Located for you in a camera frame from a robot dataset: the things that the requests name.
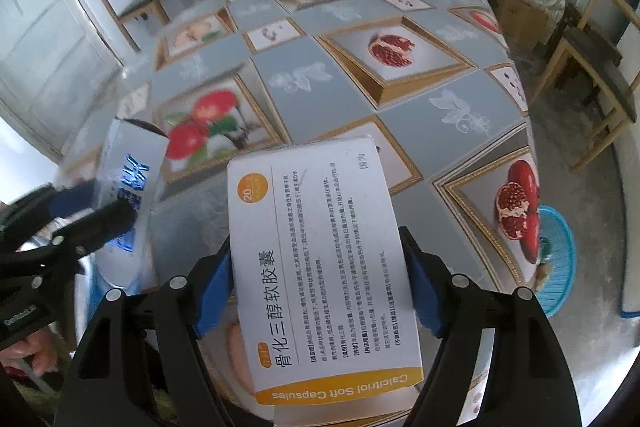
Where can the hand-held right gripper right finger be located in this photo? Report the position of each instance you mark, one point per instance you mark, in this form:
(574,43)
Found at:
(422,287)

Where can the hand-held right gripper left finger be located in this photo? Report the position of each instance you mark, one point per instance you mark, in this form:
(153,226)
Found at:
(212,297)

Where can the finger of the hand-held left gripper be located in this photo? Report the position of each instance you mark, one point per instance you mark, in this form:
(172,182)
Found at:
(70,202)
(110,219)

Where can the white blue carton box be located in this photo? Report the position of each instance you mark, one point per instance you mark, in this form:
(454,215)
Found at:
(130,177)

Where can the white orange medicine box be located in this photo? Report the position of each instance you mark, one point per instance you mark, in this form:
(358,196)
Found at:
(320,267)

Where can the blue plastic basket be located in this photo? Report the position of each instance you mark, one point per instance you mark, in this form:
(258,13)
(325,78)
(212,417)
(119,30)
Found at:
(557,272)

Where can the person's left hand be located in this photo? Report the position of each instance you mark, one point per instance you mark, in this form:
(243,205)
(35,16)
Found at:
(35,352)

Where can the white door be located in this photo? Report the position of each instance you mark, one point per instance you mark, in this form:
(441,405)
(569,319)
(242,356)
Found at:
(45,47)

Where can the fruit print tablecloth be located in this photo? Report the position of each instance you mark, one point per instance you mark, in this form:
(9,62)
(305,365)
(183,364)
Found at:
(325,67)

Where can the brown cardboard box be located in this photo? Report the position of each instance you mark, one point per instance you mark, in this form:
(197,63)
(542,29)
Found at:
(515,14)

